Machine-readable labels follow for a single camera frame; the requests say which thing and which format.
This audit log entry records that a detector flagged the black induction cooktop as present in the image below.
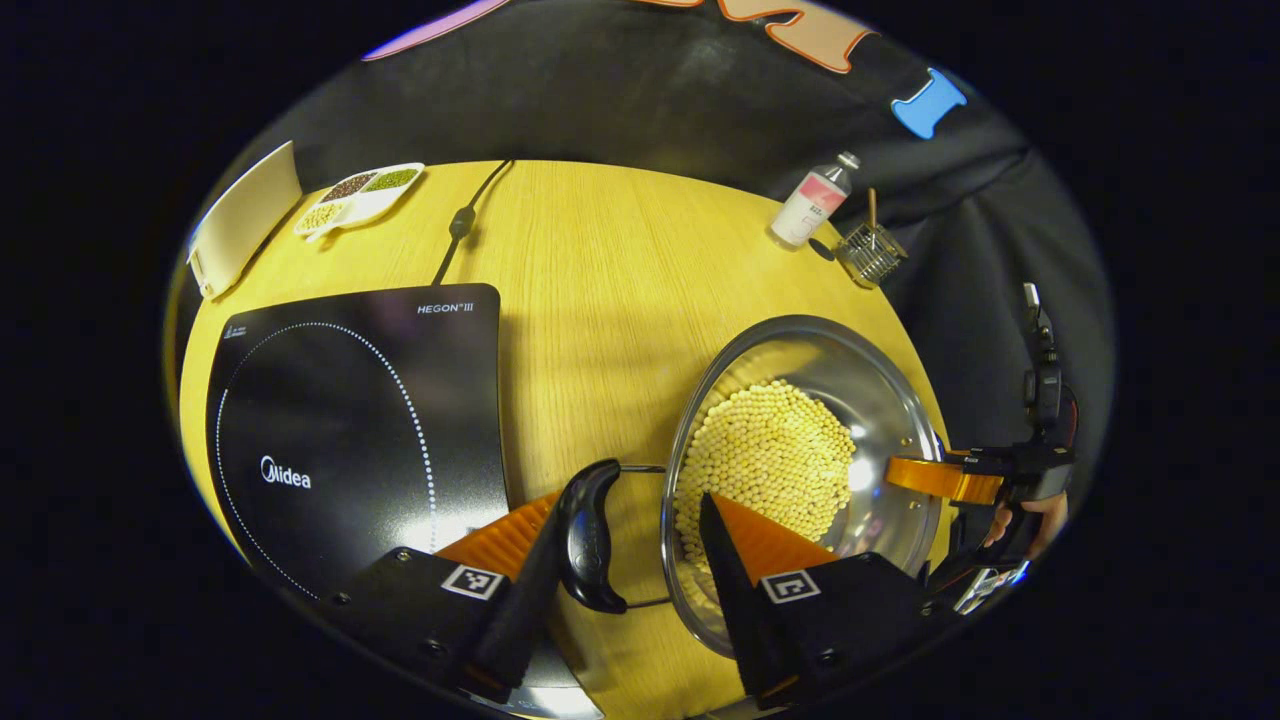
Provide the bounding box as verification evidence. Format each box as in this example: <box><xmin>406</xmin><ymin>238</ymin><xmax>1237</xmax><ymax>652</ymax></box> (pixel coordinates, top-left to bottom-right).
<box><xmin>205</xmin><ymin>283</ymin><xmax>606</xmax><ymax>719</ymax></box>

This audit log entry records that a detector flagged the black power cable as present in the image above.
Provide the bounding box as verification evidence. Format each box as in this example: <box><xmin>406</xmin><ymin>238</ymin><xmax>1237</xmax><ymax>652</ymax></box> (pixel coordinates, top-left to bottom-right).
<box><xmin>432</xmin><ymin>160</ymin><xmax>516</xmax><ymax>286</ymax></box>

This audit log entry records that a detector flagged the steel pot with black handle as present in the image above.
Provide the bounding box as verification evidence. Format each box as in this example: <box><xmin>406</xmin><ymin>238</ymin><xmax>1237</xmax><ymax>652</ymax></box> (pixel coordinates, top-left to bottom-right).
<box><xmin>557</xmin><ymin>315</ymin><xmax>948</xmax><ymax>661</ymax></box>

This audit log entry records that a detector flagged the small bottle with pink label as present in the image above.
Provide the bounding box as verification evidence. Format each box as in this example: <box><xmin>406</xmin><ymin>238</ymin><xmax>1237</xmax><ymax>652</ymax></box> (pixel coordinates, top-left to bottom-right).
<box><xmin>769</xmin><ymin>152</ymin><xmax>862</xmax><ymax>249</ymax></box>

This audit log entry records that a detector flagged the white toaster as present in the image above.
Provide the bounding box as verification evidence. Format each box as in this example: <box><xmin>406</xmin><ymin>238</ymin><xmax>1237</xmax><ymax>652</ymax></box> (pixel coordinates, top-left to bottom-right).
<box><xmin>188</xmin><ymin>141</ymin><xmax>303</xmax><ymax>301</ymax></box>

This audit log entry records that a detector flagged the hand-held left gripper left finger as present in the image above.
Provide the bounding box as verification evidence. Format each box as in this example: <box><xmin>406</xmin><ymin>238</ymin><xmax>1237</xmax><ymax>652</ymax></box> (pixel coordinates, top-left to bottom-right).
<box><xmin>318</xmin><ymin>487</ymin><xmax>567</xmax><ymax>704</ymax></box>

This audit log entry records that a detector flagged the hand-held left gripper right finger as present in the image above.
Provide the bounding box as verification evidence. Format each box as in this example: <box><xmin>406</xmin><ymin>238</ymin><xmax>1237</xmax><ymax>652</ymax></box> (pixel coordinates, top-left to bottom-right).
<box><xmin>698</xmin><ymin>492</ymin><xmax>961</xmax><ymax>711</ymax></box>

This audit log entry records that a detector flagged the pile of yellow soybeans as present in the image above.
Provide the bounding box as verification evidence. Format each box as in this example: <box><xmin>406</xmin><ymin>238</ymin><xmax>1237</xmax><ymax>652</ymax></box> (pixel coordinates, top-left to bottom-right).
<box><xmin>675</xmin><ymin>378</ymin><xmax>858</xmax><ymax>606</ymax></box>

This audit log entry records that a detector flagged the white divided dish of beans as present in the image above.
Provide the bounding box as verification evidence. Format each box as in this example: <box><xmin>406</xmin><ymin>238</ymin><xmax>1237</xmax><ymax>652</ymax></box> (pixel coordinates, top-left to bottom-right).
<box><xmin>293</xmin><ymin>162</ymin><xmax>426</xmax><ymax>241</ymax></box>

